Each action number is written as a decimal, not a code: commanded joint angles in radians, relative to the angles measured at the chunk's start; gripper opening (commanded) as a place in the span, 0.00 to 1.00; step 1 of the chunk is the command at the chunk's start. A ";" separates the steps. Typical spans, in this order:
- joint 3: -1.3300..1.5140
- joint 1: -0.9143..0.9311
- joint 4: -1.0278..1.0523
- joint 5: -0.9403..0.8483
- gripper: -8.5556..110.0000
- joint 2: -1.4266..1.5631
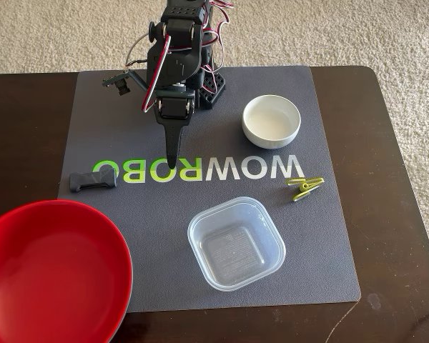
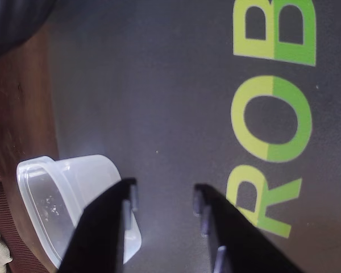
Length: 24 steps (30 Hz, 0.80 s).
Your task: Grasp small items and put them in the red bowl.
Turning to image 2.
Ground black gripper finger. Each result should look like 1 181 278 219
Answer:
59 177 139 273
193 183 302 273

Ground clear plastic container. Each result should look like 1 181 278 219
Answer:
16 155 142 270

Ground maroon ribbed fabric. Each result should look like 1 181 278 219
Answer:
0 119 64 273

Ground grey WOWROBO mat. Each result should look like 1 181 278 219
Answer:
44 0 341 273

